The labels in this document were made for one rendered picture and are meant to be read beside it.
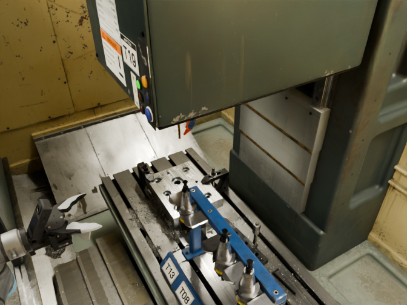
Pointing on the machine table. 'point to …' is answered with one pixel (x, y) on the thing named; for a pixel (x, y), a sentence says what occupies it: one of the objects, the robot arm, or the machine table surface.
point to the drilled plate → (217, 200)
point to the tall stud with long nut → (255, 232)
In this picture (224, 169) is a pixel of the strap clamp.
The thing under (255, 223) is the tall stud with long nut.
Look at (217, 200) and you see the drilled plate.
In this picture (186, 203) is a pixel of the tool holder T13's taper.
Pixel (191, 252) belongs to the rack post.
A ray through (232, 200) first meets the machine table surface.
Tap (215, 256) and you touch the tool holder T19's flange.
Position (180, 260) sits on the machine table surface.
